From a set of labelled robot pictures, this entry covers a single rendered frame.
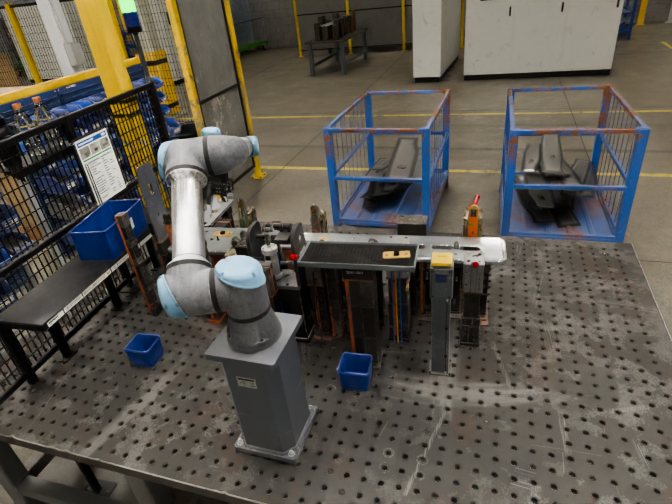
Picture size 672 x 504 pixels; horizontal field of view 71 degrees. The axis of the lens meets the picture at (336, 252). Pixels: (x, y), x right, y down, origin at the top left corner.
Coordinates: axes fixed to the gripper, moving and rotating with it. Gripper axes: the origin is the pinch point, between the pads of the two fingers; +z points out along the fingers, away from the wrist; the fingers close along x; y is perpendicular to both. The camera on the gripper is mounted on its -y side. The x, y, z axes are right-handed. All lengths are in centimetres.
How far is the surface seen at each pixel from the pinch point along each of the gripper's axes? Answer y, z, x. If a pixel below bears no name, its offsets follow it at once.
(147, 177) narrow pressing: -28.2, -13.3, -3.2
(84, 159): -57, -19, -3
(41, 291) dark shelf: -48, 14, -52
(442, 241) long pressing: 95, 2, -1
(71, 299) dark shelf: -32, 12, -55
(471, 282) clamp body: 106, 2, -26
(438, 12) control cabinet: 52, -10, 767
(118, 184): -55, -1, 11
